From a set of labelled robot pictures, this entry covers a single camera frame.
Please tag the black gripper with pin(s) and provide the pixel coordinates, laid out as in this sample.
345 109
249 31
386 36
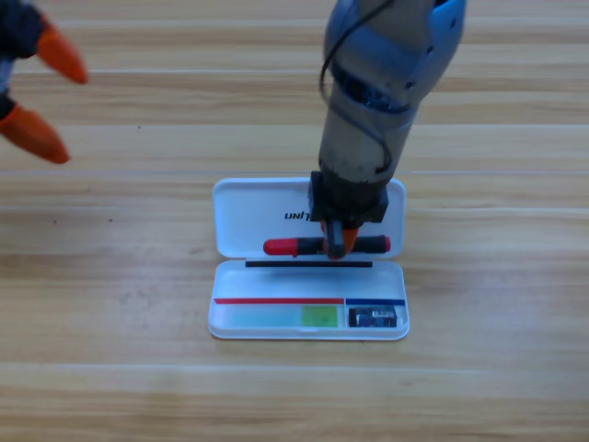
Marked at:
349 202
18 27

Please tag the red and black marker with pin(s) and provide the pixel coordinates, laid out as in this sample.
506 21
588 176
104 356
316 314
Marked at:
285 247

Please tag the eraser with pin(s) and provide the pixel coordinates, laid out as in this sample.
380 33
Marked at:
372 317

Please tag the white Unitree pencil case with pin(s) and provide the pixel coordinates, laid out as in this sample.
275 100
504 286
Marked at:
257 285

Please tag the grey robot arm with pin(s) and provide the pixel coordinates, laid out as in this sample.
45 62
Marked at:
391 69

